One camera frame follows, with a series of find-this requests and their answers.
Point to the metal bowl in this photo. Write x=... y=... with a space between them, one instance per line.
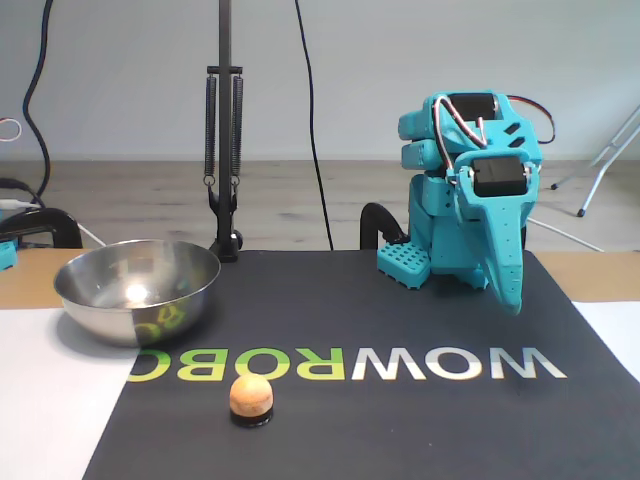
x=135 y=290

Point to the teal leader arm base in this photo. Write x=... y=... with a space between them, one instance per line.
x=7 y=257

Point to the large black clamp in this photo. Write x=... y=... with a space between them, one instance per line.
x=60 y=220

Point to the black table clamp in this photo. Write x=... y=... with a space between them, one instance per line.
x=370 y=225
x=524 y=237

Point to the tan ball with black base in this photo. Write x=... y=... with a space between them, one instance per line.
x=251 y=395

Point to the white tripod leg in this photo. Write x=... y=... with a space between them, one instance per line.
x=592 y=192

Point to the teal fixed gripper finger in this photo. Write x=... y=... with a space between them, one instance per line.
x=481 y=252

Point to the black mat with WOWROBO print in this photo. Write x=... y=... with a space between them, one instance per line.
x=350 y=425

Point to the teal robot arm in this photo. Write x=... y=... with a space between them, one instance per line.
x=430 y=235

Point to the teal moving gripper finger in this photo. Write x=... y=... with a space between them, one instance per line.
x=507 y=250

